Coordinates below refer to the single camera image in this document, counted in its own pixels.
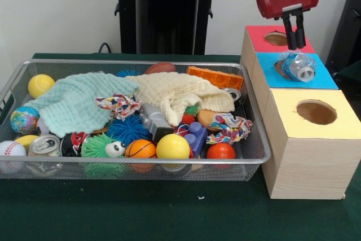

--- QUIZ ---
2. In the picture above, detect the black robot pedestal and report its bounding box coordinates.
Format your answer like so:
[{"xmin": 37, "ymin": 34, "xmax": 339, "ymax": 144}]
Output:
[{"xmin": 108, "ymin": 0, "xmax": 228, "ymax": 55}]

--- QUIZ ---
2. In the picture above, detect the silver wire mesh bin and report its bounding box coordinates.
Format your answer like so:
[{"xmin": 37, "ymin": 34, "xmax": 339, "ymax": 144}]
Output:
[{"xmin": 0, "ymin": 59, "xmax": 272, "ymax": 182}]

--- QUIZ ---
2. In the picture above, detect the wooden box with three holes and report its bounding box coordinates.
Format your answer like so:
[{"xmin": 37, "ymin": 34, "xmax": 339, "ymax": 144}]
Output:
[{"xmin": 240, "ymin": 25, "xmax": 361, "ymax": 200}]

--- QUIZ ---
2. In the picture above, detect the crushed clear plastic bottle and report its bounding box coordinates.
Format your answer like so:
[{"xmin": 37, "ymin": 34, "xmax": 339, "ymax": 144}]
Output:
[{"xmin": 278, "ymin": 50, "xmax": 318, "ymax": 83}]

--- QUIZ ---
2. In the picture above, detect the small orange basketball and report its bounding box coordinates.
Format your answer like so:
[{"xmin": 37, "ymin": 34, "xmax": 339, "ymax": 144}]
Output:
[{"xmin": 124, "ymin": 139, "xmax": 157, "ymax": 173}]

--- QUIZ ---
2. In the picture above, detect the yellow ball with seam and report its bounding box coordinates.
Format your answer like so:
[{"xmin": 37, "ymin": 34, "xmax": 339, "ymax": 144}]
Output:
[{"xmin": 27, "ymin": 74, "xmax": 56, "ymax": 99}]

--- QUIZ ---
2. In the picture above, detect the black cable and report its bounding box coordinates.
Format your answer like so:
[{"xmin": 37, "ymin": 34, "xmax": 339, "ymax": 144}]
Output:
[{"xmin": 97, "ymin": 42, "xmax": 118, "ymax": 54}]

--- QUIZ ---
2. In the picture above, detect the white baseball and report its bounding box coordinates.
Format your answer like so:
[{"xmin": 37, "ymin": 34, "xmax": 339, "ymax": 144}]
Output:
[{"xmin": 0, "ymin": 140, "xmax": 28, "ymax": 174}]

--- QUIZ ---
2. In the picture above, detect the silver drink can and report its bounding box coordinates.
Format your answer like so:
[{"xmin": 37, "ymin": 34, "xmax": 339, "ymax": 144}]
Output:
[{"xmin": 28, "ymin": 133, "xmax": 62, "ymax": 157}]

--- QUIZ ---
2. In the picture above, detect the green spiky toy with eyes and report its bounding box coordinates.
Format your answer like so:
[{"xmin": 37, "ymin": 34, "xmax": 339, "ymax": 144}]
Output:
[{"xmin": 81, "ymin": 133, "xmax": 126, "ymax": 179}]

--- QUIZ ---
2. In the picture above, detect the colourful knotted rope toy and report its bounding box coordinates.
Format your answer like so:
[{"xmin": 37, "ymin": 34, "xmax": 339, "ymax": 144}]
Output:
[{"xmin": 206, "ymin": 112, "xmax": 253, "ymax": 145}]

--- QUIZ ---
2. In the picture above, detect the smooth yellow ball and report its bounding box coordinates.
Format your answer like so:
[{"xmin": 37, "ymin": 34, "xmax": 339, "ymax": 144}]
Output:
[{"xmin": 156, "ymin": 133, "xmax": 191, "ymax": 171}]

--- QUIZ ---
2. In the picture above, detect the cream waffle cloth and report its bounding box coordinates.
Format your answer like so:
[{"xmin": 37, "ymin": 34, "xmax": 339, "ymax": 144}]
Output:
[{"xmin": 124, "ymin": 71, "xmax": 235, "ymax": 127}]

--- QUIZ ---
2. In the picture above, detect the globe print ball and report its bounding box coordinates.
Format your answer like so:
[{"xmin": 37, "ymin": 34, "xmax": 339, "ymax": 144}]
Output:
[{"xmin": 10, "ymin": 106, "xmax": 42, "ymax": 135}]

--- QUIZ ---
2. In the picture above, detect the mint green waffle cloth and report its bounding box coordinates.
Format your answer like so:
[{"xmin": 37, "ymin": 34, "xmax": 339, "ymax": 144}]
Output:
[{"xmin": 24, "ymin": 72, "xmax": 139, "ymax": 138}]

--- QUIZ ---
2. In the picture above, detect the red-orange ball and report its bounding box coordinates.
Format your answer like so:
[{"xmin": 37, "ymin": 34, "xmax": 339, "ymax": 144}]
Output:
[{"xmin": 206, "ymin": 142, "xmax": 236, "ymax": 169}]

